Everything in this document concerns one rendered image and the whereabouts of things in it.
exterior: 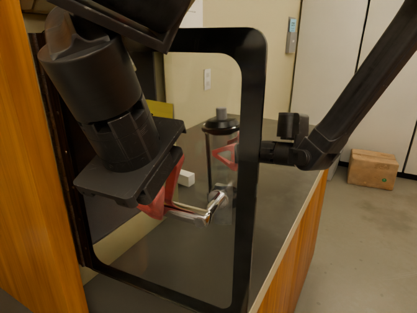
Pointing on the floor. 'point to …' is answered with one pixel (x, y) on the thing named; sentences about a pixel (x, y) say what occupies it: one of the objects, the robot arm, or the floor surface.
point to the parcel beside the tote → (372, 169)
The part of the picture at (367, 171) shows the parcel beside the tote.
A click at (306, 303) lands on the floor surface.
